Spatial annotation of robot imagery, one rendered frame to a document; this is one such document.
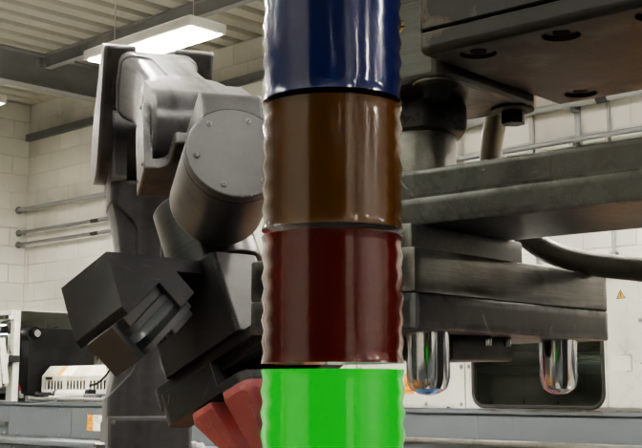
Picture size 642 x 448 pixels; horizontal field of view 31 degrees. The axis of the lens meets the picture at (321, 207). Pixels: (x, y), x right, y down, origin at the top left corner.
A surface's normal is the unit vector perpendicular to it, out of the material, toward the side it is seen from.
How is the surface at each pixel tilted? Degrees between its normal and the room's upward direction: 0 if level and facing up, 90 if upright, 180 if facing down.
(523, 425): 90
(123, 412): 84
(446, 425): 90
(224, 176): 70
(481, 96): 180
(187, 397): 90
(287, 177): 76
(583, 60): 180
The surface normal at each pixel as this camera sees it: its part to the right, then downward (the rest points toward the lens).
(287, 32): -0.58, 0.12
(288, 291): -0.58, -0.36
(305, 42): -0.36, -0.38
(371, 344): 0.50, 0.11
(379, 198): 0.60, -0.36
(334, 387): 0.01, -0.39
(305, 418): -0.36, 0.11
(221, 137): 0.26, -0.48
